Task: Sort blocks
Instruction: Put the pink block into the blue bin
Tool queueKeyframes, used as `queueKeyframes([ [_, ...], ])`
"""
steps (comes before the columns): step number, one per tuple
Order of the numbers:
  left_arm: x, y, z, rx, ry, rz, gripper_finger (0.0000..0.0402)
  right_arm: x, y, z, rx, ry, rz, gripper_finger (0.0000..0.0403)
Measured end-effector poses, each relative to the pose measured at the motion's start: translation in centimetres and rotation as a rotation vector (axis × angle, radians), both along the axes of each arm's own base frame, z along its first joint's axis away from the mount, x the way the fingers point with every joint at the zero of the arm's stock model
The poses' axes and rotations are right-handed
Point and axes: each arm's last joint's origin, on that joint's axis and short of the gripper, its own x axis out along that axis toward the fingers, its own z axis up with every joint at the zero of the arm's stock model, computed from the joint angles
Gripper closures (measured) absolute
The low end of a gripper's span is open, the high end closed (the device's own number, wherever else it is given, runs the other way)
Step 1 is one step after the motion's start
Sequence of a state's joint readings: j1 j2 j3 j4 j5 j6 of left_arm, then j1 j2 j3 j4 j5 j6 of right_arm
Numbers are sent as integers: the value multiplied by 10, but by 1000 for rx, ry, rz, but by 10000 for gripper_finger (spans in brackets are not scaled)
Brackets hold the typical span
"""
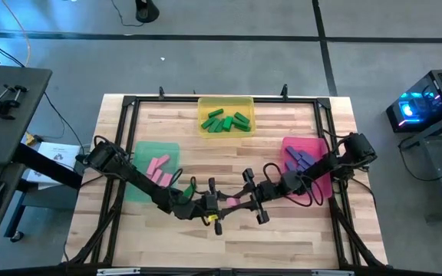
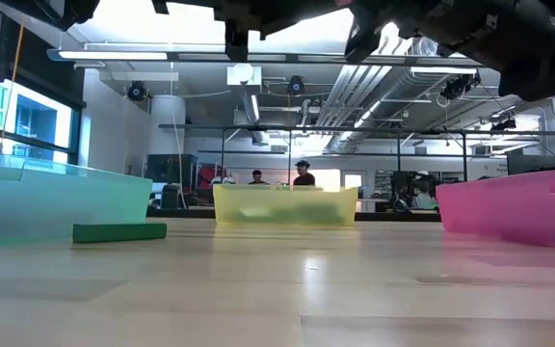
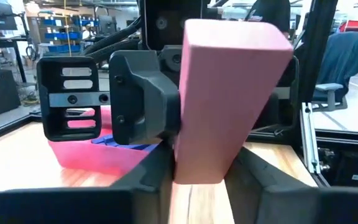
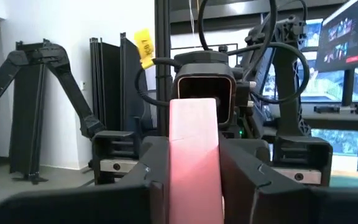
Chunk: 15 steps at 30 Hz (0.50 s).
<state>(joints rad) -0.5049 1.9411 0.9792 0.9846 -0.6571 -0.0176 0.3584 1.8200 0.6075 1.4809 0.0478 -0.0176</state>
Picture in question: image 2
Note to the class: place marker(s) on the distant black robot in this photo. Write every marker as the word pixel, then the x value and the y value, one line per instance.
pixel 410 193

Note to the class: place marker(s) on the green rectangular block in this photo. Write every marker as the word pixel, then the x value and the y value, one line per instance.
pixel 119 232

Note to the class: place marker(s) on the silver ceiling pipes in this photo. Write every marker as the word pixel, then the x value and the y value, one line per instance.
pixel 350 91

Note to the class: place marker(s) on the black ceiling spotlight cluster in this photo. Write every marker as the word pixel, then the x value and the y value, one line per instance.
pixel 458 87

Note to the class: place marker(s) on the white square ceiling lamp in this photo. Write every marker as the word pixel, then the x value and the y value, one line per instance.
pixel 244 73

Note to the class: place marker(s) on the black office chair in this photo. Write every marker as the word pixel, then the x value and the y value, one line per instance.
pixel 171 197

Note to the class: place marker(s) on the red machine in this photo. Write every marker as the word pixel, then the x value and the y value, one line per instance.
pixel 210 176

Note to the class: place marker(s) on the black round ceiling speaker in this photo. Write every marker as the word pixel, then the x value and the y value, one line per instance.
pixel 296 86
pixel 137 91

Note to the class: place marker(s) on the yellow translucent plastic bin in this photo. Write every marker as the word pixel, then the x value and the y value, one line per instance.
pixel 282 197

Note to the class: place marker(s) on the pink translucent plastic bin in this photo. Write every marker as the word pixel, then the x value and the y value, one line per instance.
pixel 523 207

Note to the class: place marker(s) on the black metal table frame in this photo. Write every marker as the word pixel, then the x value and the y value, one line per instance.
pixel 403 217

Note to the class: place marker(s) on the green translucent plastic bin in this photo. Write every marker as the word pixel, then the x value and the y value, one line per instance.
pixel 41 202

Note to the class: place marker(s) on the white cylindrical column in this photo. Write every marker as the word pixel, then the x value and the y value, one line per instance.
pixel 166 125

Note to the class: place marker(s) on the black overhead rack frame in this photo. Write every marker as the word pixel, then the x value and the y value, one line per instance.
pixel 306 128

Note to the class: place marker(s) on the black monitor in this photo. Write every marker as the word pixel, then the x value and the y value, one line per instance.
pixel 530 164
pixel 171 168

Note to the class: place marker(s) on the person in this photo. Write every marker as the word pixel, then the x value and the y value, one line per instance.
pixel 257 177
pixel 303 174

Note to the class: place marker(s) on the long ceiling light fixture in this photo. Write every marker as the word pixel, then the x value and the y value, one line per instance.
pixel 113 55

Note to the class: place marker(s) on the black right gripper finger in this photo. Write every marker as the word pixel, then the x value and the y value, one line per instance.
pixel 364 41

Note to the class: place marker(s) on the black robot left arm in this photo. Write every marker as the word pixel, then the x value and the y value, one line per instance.
pixel 65 9

